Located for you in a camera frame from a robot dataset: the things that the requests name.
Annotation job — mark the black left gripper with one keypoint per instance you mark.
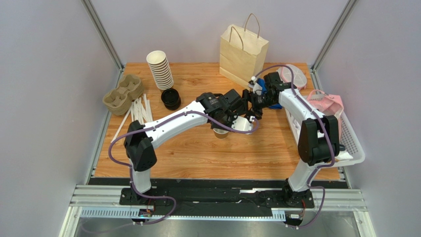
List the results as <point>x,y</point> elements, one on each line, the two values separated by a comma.
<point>231,115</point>

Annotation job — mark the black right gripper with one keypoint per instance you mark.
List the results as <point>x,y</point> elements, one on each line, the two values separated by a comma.
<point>249,102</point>

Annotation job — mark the single paper cup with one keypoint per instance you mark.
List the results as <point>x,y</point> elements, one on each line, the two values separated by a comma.
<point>220,133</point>

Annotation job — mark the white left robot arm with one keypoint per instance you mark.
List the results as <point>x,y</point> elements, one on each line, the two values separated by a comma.
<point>221,111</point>

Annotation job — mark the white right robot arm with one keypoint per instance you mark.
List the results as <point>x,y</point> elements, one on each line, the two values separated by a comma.
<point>318,140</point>

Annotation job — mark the blue cloth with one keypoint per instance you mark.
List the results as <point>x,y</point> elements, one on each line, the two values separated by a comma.
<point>263,90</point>

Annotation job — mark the brown paper bag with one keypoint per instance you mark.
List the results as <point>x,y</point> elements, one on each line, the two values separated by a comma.
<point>242,54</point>

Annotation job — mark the white pink mesh pouches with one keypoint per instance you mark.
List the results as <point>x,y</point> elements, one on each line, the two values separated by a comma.
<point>300,80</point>

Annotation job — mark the stack of black lids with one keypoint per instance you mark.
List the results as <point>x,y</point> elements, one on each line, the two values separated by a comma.
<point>171,99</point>

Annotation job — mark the pink mesh bag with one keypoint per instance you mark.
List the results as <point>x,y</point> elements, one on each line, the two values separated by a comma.
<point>329,104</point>

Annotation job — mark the stack of paper cups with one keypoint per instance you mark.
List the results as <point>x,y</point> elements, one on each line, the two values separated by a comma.
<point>160,69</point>

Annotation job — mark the pile of wrapped straws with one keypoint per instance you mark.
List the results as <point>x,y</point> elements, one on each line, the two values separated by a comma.
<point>139,110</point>

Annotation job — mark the white garment in basket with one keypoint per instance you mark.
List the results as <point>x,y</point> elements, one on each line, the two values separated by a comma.
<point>343,154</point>

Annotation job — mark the white plastic basket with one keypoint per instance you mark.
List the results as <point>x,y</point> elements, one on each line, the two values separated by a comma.
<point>352,144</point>

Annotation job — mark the cardboard cup carrier stack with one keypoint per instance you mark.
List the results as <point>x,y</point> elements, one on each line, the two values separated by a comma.
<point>118,100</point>

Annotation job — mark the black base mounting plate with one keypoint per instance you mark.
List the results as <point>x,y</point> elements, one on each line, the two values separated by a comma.
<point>209,197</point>

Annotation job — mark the aluminium frame rail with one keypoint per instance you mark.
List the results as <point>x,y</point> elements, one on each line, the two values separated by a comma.
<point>96,201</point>

